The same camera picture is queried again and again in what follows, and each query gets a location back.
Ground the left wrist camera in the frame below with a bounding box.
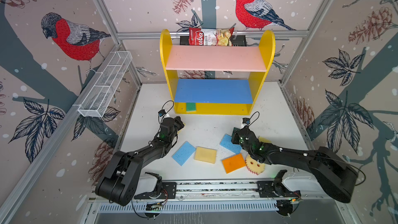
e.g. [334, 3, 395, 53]
[158, 109, 166, 117]

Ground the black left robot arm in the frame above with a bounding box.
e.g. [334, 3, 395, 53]
[95, 116, 184, 206]

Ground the yellow shelf with coloured boards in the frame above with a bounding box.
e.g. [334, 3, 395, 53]
[160, 30, 276, 116]

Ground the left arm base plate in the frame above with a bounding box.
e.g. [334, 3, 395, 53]
[133, 182, 177, 200]

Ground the light green sponge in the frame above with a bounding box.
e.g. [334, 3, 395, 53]
[186, 103, 197, 113]

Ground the blue sponge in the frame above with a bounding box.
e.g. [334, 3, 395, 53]
[172, 142, 196, 167]
[220, 134, 242, 154]

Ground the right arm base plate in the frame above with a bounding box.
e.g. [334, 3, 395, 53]
[256, 181, 301, 199]

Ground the red cassava chips bag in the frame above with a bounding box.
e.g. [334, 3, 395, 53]
[189, 28, 234, 46]

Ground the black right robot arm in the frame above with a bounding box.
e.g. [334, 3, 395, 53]
[231, 126, 358, 203]

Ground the pale yellow sponge centre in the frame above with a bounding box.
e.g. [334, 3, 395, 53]
[194, 147, 217, 164]

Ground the black plastic basket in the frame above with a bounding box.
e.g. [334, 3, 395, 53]
[179, 35, 247, 47]

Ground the yellow sponge right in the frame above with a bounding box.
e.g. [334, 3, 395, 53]
[258, 136, 272, 144]

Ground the yellow smiley face sponge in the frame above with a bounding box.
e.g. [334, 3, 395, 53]
[245, 155, 265, 175]

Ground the white wire mesh basket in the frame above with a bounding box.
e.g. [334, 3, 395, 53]
[78, 51, 132, 118]

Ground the orange sponge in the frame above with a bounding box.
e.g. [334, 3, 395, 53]
[222, 153, 246, 174]

